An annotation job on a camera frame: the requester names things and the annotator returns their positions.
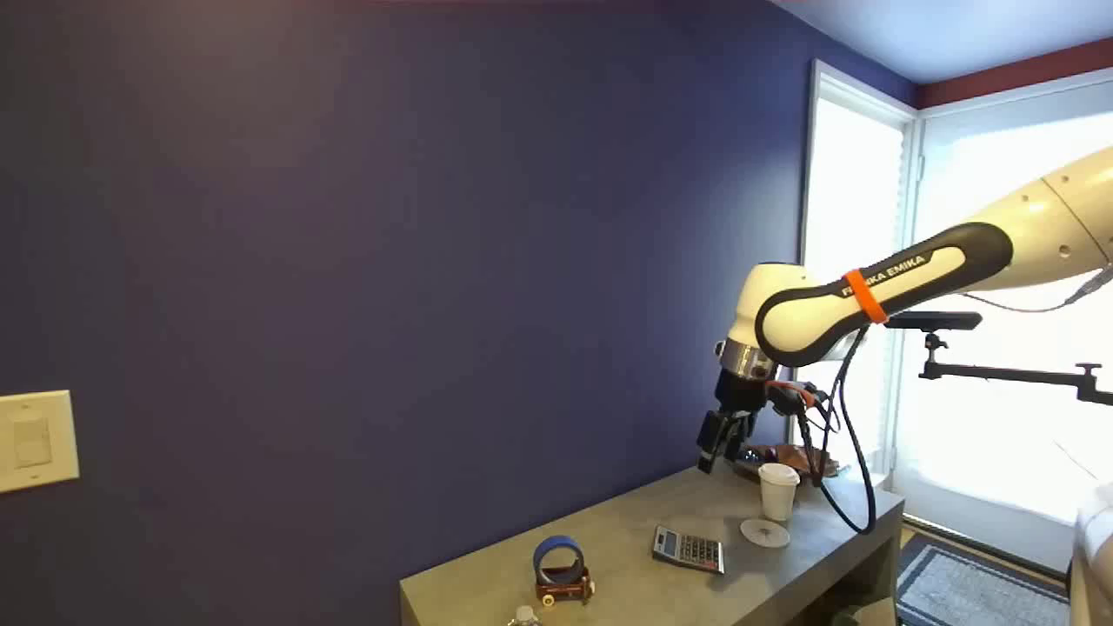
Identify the dark bordered floor rug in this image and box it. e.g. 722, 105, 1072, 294
893, 534, 1076, 626

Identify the blue tape roll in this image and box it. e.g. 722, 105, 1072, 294
529, 534, 589, 588

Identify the grey table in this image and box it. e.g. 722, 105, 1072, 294
397, 463, 907, 626

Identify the black camera on mount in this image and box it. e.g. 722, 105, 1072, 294
883, 306, 984, 334

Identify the grey desk calculator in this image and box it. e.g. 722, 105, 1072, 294
646, 524, 731, 578

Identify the reddish wooden object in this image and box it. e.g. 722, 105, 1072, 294
741, 440, 842, 484

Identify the orange strap on forearm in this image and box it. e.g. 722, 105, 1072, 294
847, 269, 891, 328

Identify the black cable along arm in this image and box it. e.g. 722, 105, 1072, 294
960, 262, 1113, 317

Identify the wide white window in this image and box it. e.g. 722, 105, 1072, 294
891, 68, 1113, 570

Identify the white round disc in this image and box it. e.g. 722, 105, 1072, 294
739, 514, 795, 555

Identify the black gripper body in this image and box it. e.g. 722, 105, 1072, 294
705, 371, 774, 443

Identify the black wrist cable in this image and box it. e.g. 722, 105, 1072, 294
789, 324, 879, 541

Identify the white wall switch plate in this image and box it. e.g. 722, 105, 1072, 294
0, 385, 84, 499

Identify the narrow white window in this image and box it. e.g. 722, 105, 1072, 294
798, 61, 927, 481

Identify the white paper cup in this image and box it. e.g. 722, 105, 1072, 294
754, 459, 804, 524

